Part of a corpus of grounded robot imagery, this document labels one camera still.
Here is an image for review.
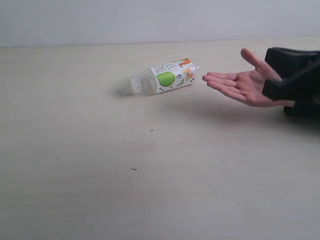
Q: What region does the clear tea bottle apple label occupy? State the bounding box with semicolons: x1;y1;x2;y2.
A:
129;57;201;95

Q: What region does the black sleeved forearm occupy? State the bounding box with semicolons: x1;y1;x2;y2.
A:
283;100;320;120

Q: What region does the person's open bare hand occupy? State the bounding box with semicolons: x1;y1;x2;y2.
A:
202;48;295;108

